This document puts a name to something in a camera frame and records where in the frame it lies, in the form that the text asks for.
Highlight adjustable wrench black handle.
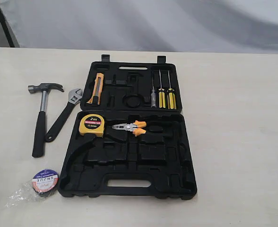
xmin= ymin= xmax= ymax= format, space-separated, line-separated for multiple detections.
xmin=45 ymin=88 xmax=83 ymax=142

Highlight claw hammer black handle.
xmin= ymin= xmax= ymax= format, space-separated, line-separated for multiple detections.
xmin=28 ymin=83 xmax=64 ymax=158

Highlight black electrical tape roll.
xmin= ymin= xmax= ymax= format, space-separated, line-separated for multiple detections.
xmin=8 ymin=168 xmax=60 ymax=202

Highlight black plastic tool case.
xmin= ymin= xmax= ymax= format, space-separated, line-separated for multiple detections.
xmin=58 ymin=54 xmax=197 ymax=200

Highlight clear voltage tester screwdriver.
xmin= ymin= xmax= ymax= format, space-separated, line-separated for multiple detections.
xmin=150 ymin=77 xmax=156 ymax=108

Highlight yellow black screwdriver left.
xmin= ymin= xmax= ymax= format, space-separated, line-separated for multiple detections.
xmin=158 ymin=70 xmax=166 ymax=108

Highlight yellow black screwdriver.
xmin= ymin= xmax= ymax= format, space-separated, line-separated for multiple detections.
xmin=167 ymin=71 xmax=176 ymax=109
xmin=158 ymin=70 xmax=166 ymax=108

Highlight yellow black screwdriver right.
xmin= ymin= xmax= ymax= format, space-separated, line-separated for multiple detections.
xmin=167 ymin=71 xmax=176 ymax=109

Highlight orange utility knife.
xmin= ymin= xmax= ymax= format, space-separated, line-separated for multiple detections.
xmin=87 ymin=73 xmax=104 ymax=105

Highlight yellow tape measure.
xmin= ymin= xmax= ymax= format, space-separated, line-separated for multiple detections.
xmin=78 ymin=114 xmax=105 ymax=137

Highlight black metal stand pole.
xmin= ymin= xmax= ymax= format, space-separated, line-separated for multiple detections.
xmin=0 ymin=8 xmax=15 ymax=48

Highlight orange handled pliers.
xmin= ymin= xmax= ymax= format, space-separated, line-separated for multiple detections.
xmin=112 ymin=120 xmax=147 ymax=137

